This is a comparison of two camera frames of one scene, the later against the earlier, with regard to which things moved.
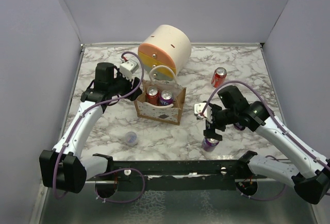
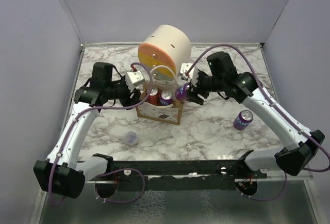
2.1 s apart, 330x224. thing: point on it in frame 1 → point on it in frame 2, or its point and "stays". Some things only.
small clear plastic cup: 131,138 stays
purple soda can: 166,97 stays
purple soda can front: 209,144 → 181,92
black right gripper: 214,108 → 197,90
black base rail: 177,175 stays
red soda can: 153,95 stays
